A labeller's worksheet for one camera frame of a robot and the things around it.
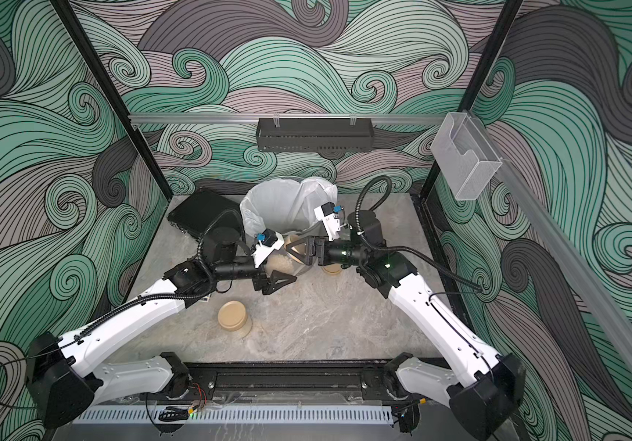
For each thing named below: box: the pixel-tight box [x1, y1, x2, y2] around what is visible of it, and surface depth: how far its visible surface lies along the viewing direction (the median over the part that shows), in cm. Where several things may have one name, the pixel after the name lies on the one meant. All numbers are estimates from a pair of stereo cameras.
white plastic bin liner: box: [238, 176, 339, 238], surface depth 91 cm
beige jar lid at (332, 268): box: [321, 262, 343, 275], surface depth 97 cm
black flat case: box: [167, 187, 241, 240], surface depth 112 cm
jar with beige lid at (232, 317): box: [217, 300, 253, 340], surface depth 78 cm
